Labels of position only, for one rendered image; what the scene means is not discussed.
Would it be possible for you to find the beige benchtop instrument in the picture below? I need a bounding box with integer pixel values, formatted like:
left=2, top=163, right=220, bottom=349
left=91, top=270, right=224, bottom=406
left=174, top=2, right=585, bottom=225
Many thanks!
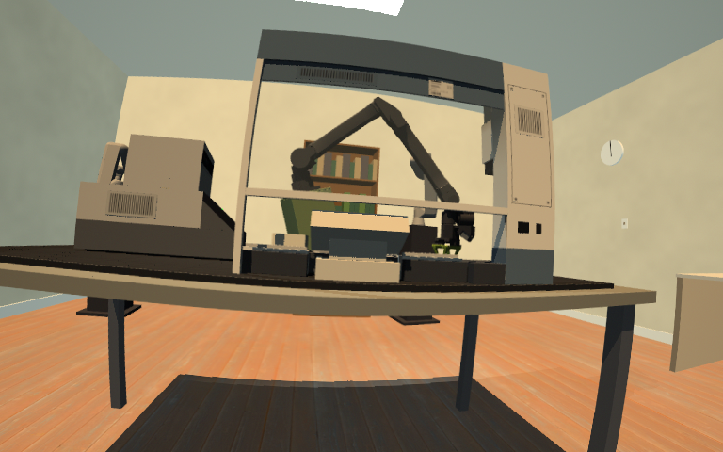
left=73, top=134, right=235, bottom=260

